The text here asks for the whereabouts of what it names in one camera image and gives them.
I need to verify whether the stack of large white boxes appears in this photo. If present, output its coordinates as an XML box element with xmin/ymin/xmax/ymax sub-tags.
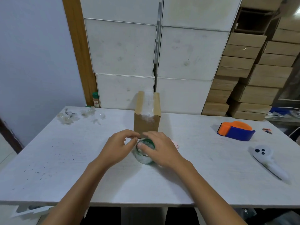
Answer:
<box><xmin>79</xmin><ymin>0</ymin><xmax>243</xmax><ymax>115</ymax></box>

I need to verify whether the person's right forearm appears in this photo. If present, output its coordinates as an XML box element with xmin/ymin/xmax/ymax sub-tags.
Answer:
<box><xmin>164</xmin><ymin>159</ymin><xmax>249</xmax><ymax>225</ymax></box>

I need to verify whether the stack of brown cardboard boxes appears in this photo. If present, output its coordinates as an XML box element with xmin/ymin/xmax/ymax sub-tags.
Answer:
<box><xmin>201</xmin><ymin>0</ymin><xmax>300</xmax><ymax>121</ymax></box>

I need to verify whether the dark wooden furniture edge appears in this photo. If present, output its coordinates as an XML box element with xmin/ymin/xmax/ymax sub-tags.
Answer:
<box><xmin>0</xmin><ymin>117</ymin><xmax>25</xmax><ymax>154</ymax></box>

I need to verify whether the person's right hand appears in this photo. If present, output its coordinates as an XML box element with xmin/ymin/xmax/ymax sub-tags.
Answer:
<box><xmin>137</xmin><ymin>131</ymin><xmax>189</xmax><ymax>169</ymax></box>

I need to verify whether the pile of clear plastic scraps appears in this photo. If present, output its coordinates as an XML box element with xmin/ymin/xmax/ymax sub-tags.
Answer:
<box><xmin>57</xmin><ymin>106</ymin><xmax>106</xmax><ymax>126</ymax></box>

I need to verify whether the white foam scrap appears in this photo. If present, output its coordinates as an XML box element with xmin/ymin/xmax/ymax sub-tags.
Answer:
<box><xmin>10</xmin><ymin>205</ymin><xmax>55</xmax><ymax>219</ymax></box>

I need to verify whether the small taped cardboard box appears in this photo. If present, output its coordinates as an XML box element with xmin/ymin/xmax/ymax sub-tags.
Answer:
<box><xmin>134</xmin><ymin>91</ymin><xmax>162</xmax><ymax>138</ymax></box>

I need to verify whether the person's left hand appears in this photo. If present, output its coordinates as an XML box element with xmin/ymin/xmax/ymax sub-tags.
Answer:
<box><xmin>97</xmin><ymin>129</ymin><xmax>139</xmax><ymax>169</ymax></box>

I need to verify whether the brown wooden door frame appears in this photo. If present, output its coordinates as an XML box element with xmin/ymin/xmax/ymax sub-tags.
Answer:
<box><xmin>62</xmin><ymin>0</ymin><xmax>98</xmax><ymax>108</ymax></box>

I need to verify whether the blue and white plastic bag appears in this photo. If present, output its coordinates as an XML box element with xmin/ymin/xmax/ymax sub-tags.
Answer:
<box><xmin>267</xmin><ymin>107</ymin><xmax>300</xmax><ymax>120</ymax></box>

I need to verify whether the green capped spice bottle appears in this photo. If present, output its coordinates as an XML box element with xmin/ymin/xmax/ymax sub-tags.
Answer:
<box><xmin>92</xmin><ymin>92</ymin><xmax>101</xmax><ymax>108</ymax></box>

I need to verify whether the glass jar with green lid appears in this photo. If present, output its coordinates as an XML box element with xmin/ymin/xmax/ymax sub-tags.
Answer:
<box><xmin>133</xmin><ymin>138</ymin><xmax>157</xmax><ymax>165</ymax></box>

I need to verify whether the person's left forearm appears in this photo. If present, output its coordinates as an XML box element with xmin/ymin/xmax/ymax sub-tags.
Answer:
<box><xmin>42</xmin><ymin>159</ymin><xmax>112</xmax><ymax>225</ymax></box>

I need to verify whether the white handheld controller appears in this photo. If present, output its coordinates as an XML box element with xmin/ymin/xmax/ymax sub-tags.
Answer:
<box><xmin>248</xmin><ymin>144</ymin><xmax>290</xmax><ymax>181</ymax></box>

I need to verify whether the orange and blue tape dispenser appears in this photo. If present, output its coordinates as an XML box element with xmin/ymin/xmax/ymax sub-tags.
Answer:
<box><xmin>217</xmin><ymin>121</ymin><xmax>256</xmax><ymax>141</ymax></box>

